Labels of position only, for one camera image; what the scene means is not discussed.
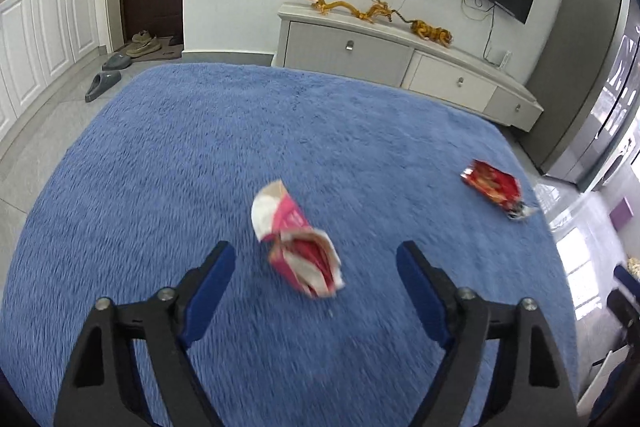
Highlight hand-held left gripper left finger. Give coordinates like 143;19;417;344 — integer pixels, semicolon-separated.
52;241;237;427

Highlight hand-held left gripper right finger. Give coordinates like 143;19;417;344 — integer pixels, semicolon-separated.
396;241;578;427

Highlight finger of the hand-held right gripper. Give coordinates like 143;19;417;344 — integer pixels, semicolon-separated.
607;264;640;343

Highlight pink white packet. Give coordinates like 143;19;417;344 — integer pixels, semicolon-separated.
251;179;347;300

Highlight purple box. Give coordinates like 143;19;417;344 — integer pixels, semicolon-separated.
610;199;640;230

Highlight red snack packet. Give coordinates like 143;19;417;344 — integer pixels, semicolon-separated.
460;159;538;222

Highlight blue fluffy blanket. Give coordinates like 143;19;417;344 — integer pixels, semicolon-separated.
0;63;581;427

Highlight steel refrigerator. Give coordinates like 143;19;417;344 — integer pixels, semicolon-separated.
575;0;640;192

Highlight grey slipper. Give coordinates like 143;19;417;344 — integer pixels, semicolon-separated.
85;71;122;104
101;53;133;72

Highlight white low cabinet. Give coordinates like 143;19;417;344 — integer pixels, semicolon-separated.
272;2;545;132

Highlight golden tiger ornament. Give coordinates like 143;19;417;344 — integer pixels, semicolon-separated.
409;19;455;45

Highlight golden dragon ornament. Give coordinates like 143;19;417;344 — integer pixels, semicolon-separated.
292;0;401;25

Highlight white cupboards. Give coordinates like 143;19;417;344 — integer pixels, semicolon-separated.
0;0;108;142

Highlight black television cable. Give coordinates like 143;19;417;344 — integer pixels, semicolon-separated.
460;0;502;62

